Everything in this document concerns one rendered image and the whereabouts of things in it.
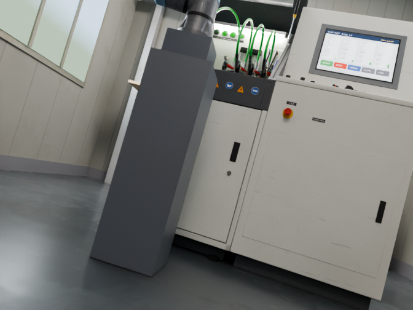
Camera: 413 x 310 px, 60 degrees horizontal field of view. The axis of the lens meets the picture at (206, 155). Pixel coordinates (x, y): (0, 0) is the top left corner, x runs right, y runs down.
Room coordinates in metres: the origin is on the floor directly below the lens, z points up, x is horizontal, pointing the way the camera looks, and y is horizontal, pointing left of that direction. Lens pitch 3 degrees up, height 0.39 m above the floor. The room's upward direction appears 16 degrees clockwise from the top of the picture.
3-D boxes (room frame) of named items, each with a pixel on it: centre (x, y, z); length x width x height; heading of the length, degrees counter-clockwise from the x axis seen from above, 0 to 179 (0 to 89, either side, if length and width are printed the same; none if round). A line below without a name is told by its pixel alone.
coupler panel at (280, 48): (2.30, -0.26, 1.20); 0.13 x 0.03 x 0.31; 75
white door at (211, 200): (1.86, 0.10, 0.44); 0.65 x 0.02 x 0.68; 75
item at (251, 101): (1.88, 0.10, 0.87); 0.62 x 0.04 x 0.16; 75
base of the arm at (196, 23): (1.41, 0.17, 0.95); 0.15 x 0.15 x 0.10
